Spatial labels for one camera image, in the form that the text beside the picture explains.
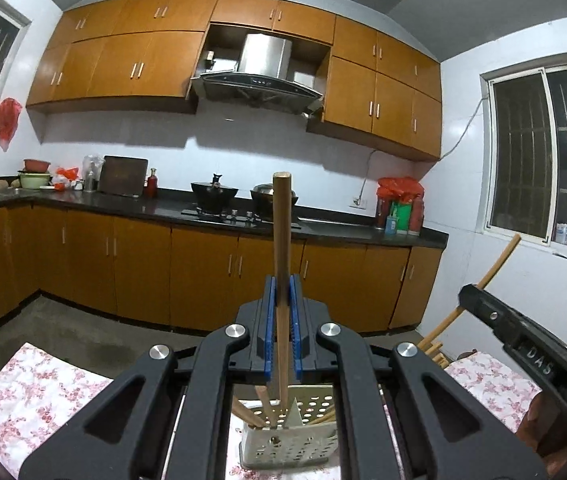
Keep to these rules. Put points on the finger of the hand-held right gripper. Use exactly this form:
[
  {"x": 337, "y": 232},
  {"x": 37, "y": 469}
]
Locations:
[{"x": 523, "y": 340}]

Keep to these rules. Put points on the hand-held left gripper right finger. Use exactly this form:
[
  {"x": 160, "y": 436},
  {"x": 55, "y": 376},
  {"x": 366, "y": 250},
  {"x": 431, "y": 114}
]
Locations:
[{"x": 295, "y": 325}]

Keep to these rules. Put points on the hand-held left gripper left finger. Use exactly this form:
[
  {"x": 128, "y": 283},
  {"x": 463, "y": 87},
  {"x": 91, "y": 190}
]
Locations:
[{"x": 272, "y": 325}]

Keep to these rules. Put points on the perforated grey chopstick holder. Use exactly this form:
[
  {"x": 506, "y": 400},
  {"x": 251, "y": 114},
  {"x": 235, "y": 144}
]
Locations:
[{"x": 283, "y": 447}]

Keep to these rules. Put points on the person's right hand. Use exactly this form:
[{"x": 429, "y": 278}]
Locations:
[{"x": 533, "y": 425}]

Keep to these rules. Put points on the plastic bottle on window sill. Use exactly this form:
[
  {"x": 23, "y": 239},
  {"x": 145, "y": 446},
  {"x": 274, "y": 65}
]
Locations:
[{"x": 564, "y": 234}]

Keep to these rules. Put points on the gas stove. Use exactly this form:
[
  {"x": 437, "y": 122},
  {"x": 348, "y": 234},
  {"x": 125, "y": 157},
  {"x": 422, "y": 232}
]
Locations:
[{"x": 213, "y": 215}]

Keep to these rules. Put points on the wok with lid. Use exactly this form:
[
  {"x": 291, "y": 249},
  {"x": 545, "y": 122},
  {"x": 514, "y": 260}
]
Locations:
[{"x": 263, "y": 200}]

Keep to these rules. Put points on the blue bottle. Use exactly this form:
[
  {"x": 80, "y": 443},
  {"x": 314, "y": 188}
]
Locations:
[{"x": 391, "y": 225}]

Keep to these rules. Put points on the black wok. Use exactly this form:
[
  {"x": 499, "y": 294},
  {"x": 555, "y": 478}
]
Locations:
[{"x": 215, "y": 197}]

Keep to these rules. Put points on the orange lower kitchen cabinets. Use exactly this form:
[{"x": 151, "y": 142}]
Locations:
[{"x": 138, "y": 270}]

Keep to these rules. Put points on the red bag over bottles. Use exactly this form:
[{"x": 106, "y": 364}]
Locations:
[{"x": 399, "y": 190}]

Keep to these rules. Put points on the red bottle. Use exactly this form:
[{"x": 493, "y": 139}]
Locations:
[{"x": 152, "y": 185}]

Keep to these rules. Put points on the black kitchen countertop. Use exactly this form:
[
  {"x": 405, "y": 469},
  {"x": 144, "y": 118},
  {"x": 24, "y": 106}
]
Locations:
[{"x": 113, "y": 203}]

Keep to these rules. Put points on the dark wooden cutting board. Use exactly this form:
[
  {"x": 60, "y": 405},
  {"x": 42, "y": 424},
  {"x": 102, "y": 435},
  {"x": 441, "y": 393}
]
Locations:
[{"x": 122, "y": 176}]

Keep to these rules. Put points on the steel range hood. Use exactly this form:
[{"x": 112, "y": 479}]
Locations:
[{"x": 263, "y": 75}]

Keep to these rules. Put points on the red floral tablecloth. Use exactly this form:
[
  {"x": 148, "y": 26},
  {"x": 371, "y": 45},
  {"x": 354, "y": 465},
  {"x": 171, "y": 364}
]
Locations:
[{"x": 28, "y": 390}]

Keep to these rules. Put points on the red and white plastic bag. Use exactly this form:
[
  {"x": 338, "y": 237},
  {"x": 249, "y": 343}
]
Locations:
[{"x": 65, "y": 177}]

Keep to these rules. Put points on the green basin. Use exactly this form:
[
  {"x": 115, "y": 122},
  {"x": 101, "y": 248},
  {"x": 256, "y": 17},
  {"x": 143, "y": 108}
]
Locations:
[{"x": 34, "y": 180}]

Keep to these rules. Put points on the red basin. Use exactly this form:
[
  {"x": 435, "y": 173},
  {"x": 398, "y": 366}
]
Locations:
[{"x": 37, "y": 165}]

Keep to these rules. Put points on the white wall outlet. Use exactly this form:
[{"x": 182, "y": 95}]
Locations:
[{"x": 358, "y": 203}]

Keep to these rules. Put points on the barred window with white frame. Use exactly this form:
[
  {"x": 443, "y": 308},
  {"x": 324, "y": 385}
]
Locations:
[{"x": 543, "y": 160}]

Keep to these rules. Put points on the red plastic bag on wall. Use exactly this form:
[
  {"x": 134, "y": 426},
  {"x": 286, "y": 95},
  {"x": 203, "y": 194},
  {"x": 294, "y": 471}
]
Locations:
[{"x": 8, "y": 122}]

